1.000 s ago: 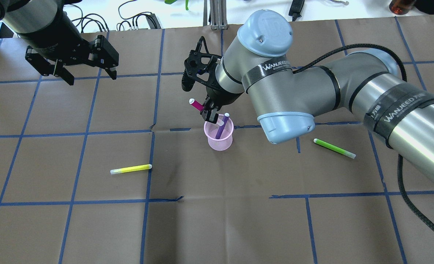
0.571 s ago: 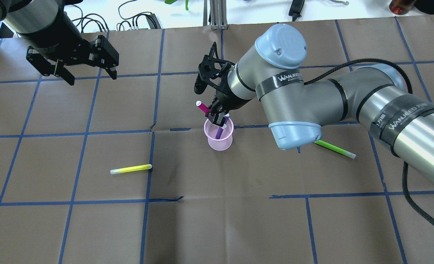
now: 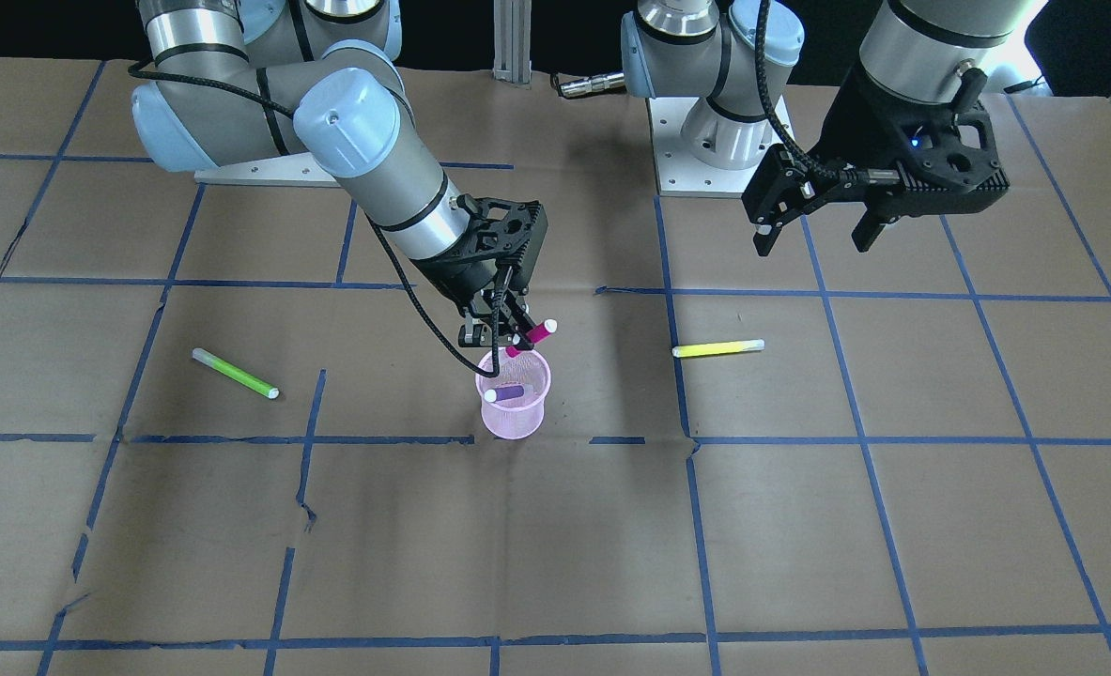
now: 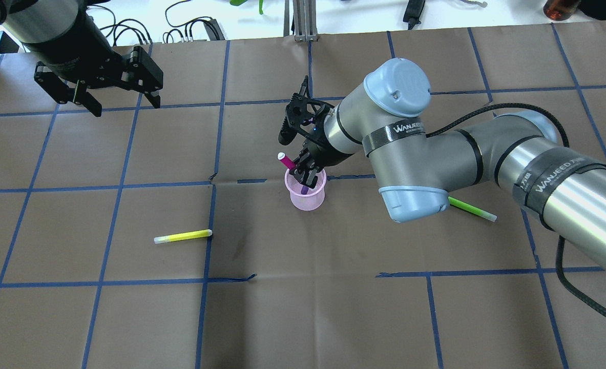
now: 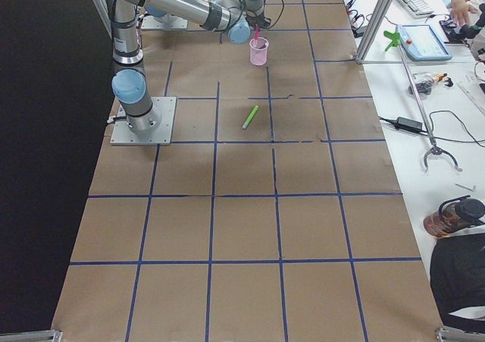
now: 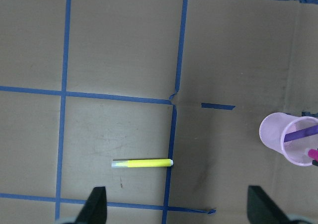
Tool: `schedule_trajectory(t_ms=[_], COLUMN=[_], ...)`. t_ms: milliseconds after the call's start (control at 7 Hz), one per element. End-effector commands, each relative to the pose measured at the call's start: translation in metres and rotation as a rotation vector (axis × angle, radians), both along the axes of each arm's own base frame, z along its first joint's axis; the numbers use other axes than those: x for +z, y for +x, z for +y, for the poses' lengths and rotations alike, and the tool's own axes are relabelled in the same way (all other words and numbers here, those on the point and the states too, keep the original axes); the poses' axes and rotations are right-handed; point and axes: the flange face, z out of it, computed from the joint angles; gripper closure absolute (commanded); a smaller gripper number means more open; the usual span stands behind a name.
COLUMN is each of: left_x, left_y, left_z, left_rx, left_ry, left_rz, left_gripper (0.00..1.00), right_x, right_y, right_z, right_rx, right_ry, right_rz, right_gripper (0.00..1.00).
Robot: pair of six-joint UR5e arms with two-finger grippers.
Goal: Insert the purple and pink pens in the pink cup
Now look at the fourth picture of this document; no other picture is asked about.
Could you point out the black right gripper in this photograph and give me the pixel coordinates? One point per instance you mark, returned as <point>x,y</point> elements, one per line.
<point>322,150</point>

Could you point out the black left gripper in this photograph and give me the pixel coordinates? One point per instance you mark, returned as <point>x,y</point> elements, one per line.
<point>81,53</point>

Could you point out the pink pen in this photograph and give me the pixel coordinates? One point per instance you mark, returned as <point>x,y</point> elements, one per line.
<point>286,161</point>

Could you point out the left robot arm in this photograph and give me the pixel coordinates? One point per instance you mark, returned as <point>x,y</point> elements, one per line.
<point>37,21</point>

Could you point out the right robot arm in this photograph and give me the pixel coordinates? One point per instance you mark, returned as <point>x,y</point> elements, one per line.
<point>561,188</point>

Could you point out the pink mesh cup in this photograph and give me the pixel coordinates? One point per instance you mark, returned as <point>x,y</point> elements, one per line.
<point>310,201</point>

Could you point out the yellow pen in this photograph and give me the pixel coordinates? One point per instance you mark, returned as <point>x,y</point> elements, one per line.
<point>183,236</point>

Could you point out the green plastic clamp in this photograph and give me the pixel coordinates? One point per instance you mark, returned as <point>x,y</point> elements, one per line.
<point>239,3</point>

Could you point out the green pen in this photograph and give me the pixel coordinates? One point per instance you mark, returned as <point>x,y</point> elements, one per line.
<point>472,209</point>

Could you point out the black power adapter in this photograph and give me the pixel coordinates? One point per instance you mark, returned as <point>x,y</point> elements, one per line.
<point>413,12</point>

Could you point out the brown water bottle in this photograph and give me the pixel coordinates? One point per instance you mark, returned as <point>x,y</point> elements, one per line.
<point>560,10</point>

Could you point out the aluminium frame post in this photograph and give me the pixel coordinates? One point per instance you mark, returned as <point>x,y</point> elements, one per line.
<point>300,20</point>

